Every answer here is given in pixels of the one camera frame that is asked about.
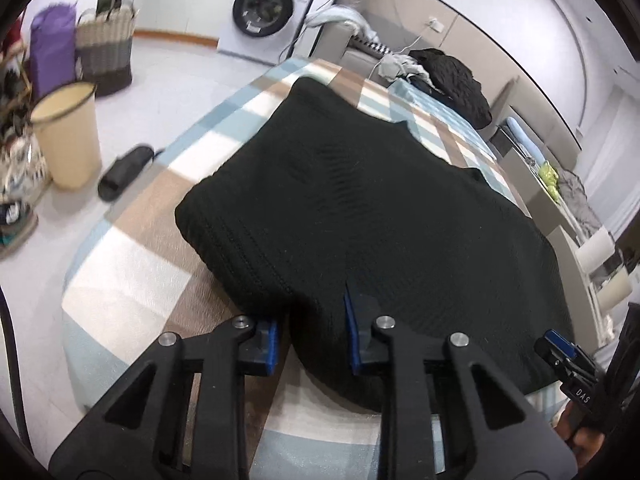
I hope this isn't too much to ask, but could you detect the black knit sweater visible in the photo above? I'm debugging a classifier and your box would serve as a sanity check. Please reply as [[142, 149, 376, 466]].
[[175, 77, 574, 411]]

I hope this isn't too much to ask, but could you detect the right hand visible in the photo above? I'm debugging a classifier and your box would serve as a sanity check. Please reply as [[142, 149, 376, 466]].
[[554, 401, 605, 469]]

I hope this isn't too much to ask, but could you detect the checked bed blanket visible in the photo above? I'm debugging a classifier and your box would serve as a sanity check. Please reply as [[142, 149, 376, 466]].
[[60, 56, 576, 480]]

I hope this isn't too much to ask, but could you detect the grey crumpled cloth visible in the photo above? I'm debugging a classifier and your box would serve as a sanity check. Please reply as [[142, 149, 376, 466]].
[[558, 168, 602, 238]]

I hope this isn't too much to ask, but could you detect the left black slipper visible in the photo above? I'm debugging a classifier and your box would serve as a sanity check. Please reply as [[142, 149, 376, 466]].
[[96, 144, 155, 203]]

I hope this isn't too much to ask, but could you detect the green black sneaker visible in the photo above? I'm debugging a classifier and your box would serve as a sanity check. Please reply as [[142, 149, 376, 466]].
[[0, 200, 38, 258]]

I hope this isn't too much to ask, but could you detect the beige waste bin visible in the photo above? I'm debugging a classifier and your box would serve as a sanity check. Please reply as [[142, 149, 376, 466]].
[[29, 81, 102, 190]]

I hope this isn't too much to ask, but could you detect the folded checked blanket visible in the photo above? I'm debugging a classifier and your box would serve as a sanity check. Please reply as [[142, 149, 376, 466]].
[[387, 79, 497, 162]]

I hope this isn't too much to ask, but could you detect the black quilted jacket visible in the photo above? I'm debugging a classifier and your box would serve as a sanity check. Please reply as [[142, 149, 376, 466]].
[[409, 49, 492, 130]]

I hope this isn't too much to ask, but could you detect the woven laundry basket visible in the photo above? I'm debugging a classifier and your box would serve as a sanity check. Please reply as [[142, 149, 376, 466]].
[[75, 0, 137, 98]]

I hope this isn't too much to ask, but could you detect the grey sofa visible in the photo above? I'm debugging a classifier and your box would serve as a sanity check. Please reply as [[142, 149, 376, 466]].
[[304, 6, 393, 87]]

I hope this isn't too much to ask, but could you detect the purple bag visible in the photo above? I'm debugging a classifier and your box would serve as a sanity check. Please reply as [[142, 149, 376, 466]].
[[30, 3, 76, 100]]

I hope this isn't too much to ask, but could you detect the white washing machine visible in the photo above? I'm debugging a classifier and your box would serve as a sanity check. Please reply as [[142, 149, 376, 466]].
[[218, 0, 312, 66]]

